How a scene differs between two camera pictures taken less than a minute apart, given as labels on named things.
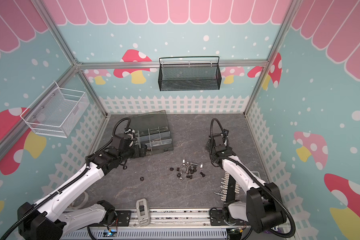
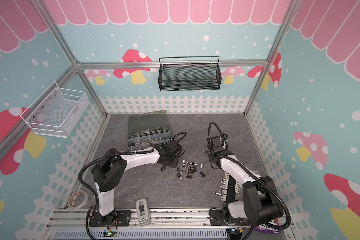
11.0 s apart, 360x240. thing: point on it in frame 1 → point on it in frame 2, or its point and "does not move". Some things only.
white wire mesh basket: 55,112 does not move
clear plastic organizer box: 152,129 does not move
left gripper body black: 133,152 → 172,161
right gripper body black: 213,142 does not move
